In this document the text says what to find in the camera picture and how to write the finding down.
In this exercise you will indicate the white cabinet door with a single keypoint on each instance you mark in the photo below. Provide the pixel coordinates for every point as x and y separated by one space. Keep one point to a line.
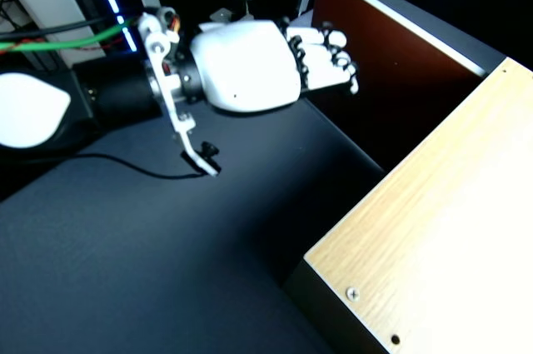
395 37

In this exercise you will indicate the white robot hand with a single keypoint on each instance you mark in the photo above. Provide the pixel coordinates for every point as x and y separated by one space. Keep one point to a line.
245 66

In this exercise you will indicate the light wooden box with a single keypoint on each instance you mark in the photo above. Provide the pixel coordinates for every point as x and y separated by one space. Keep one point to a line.
437 225

